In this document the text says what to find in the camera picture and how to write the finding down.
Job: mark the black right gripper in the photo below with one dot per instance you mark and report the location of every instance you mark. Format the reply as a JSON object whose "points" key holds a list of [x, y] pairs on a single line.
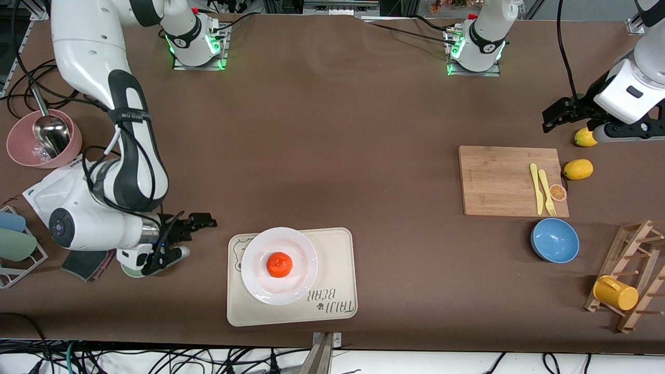
{"points": [[173, 228]]}

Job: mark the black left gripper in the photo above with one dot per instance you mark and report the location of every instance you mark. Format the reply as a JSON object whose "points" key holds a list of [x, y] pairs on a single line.
{"points": [[582, 106]]}

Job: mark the orange fruit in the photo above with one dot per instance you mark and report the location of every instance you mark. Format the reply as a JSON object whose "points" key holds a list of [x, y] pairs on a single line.
{"points": [[279, 265]]}

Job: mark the white round plate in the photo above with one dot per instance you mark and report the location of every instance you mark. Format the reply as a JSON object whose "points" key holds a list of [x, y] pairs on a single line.
{"points": [[260, 288]]}

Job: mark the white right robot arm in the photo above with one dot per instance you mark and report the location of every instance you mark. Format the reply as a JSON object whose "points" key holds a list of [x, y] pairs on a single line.
{"points": [[88, 47]]}

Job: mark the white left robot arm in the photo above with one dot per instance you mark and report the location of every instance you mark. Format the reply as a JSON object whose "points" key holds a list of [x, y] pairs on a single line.
{"points": [[483, 41]]}

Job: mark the yellow lemon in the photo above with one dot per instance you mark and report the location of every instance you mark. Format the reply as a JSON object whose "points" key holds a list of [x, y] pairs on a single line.
{"points": [[584, 138], [578, 169]]}

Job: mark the yellow plastic fork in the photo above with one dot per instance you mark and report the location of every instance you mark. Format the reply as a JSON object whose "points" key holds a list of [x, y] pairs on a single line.
{"points": [[545, 187]]}

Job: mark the yellow plastic knife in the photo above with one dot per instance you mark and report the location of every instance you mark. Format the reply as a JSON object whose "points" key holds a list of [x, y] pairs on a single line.
{"points": [[535, 187]]}

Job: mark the toy orange slice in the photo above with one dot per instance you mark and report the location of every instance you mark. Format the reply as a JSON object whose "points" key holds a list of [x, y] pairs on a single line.
{"points": [[558, 192]]}

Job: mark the pale green bowl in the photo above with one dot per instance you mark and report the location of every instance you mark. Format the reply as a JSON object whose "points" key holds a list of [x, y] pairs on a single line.
{"points": [[132, 273]]}

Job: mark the wooden cutting board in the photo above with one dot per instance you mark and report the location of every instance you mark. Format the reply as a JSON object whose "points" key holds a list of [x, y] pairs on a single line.
{"points": [[488, 176]]}

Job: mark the blue bowl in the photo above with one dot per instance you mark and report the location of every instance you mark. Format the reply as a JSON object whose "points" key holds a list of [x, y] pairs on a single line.
{"points": [[555, 240]]}

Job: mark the dark grey pink-edged cloth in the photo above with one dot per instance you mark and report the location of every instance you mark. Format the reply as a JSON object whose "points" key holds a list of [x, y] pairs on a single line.
{"points": [[83, 265]]}

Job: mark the cream bear print tray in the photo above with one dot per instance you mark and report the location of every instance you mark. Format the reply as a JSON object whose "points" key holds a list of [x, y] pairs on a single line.
{"points": [[337, 249]]}

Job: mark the white plastic bag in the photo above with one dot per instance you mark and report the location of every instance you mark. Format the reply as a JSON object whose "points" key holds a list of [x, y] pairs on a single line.
{"points": [[47, 192]]}

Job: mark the metal scoop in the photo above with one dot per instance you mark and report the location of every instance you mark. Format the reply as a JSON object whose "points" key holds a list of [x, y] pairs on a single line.
{"points": [[52, 135]]}

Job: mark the yellow cup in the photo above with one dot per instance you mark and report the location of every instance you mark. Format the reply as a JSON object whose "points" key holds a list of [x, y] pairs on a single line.
{"points": [[615, 293]]}

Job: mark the pale green cup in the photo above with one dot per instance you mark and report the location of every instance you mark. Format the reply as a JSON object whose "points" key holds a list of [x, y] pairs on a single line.
{"points": [[15, 245]]}

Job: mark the pale blue cup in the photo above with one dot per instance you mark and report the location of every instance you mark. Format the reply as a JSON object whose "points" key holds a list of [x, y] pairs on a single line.
{"points": [[11, 222]]}

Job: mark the wooden cup rack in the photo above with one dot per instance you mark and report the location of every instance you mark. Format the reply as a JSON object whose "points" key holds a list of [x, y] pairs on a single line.
{"points": [[644, 291]]}

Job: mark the pink bowl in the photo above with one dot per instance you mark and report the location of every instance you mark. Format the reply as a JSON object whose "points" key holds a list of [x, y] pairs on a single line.
{"points": [[18, 143]]}

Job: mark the grey metal box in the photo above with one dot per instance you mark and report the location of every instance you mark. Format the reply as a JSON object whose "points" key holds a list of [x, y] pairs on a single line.
{"points": [[340, 7]]}

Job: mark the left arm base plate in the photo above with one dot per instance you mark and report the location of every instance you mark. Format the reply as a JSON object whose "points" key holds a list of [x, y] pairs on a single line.
{"points": [[488, 74]]}

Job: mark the aluminium frame profile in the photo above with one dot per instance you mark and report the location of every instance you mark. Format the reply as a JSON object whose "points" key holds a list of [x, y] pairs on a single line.
{"points": [[636, 23], [40, 13]]}

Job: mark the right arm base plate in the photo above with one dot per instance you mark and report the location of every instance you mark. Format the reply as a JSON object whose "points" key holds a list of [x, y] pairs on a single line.
{"points": [[200, 67]]}

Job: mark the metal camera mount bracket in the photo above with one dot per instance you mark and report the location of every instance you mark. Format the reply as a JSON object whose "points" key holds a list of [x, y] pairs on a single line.
{"points": [[323, 353]]}

